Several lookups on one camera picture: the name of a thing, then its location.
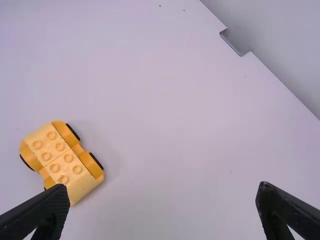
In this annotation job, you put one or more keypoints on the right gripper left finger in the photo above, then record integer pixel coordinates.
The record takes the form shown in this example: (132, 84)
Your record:
(42, 207)

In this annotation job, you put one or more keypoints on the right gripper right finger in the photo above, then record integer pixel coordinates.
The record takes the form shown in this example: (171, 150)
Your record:
(282, 207)

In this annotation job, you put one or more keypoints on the yellow toy car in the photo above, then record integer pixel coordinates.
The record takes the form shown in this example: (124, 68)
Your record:
(62, 160)

